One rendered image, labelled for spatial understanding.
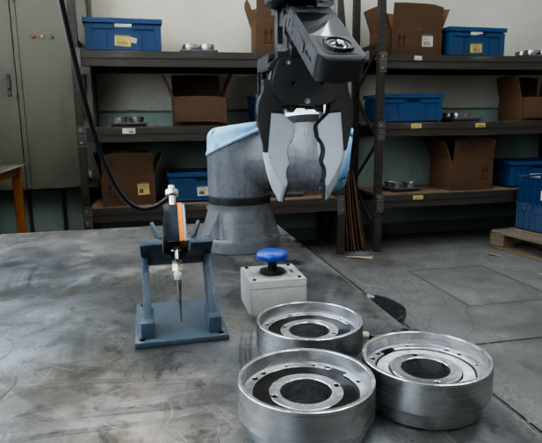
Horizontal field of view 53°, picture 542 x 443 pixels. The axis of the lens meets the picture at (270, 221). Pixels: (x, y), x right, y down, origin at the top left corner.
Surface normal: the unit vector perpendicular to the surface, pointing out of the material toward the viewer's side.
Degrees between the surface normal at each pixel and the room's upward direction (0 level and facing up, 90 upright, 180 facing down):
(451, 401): 90
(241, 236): 72
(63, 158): 90
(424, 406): 90
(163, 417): 0
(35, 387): 0
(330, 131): 90
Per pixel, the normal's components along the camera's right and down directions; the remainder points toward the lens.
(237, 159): -0.10, 0.18
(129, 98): 0.22, 0.18
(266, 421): -0.57, 0.16
